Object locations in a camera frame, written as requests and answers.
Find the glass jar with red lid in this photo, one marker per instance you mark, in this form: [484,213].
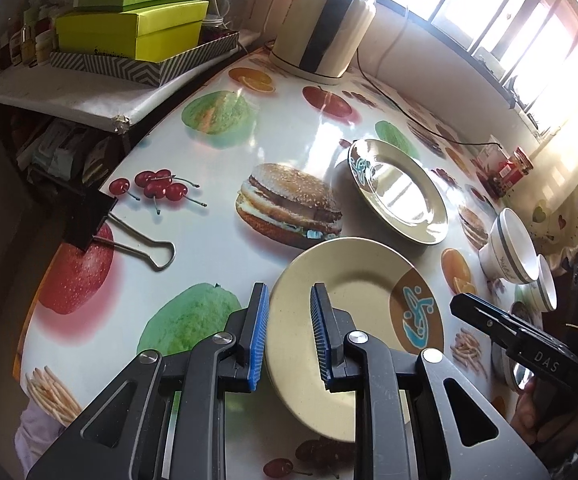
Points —
[514,170]

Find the pile of packets under shelf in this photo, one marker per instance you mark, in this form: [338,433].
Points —
[64,150]

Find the white bowl with grey stripes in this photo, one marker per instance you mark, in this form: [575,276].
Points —
[548,285]
[511,245]

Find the black binder clip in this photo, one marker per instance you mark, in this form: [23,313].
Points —
[86,217]

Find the person's right hand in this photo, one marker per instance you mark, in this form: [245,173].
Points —
[544,420]

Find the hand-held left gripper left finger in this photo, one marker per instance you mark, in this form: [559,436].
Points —
[258,345]

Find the fruit printed tablecloth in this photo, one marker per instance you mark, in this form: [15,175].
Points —
[209,170]

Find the cream and black electric kettle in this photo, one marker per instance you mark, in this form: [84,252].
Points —
[319,35]

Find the light purple cloth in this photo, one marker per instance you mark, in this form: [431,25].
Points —
[36,435]

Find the beige plate with brown patch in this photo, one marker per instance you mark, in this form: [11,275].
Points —
[399,195]
[359,280]

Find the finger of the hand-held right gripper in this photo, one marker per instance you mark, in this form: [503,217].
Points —
[484,317]

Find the row of small bottles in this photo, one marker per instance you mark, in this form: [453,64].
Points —
[24,42]

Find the cream curtain with heart print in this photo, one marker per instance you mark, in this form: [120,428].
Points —
[559,195]

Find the steel bowl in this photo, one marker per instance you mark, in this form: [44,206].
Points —
[519,379]

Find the barred window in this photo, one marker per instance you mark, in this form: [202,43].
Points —
[499,15]

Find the white shelf board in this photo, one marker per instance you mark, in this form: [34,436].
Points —
[69,97]

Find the grey zigzag striped tray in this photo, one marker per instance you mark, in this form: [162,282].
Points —
[134,71]

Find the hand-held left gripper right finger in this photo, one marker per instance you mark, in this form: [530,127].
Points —
[321,345]

